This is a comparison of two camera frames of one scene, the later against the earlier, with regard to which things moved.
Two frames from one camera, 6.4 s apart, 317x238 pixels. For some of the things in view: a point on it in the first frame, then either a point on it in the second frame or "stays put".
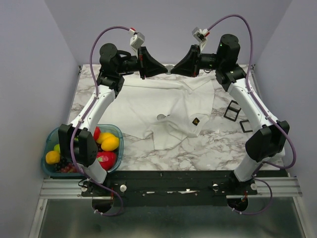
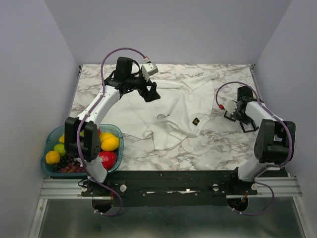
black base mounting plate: [168, 188] stays put
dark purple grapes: [65, 165] stays put
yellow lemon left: [102, 136] stays put
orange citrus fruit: [52, 157] stays put
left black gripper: [147, 65] to [148, 95]
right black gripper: [189, 65] to [234, 115]
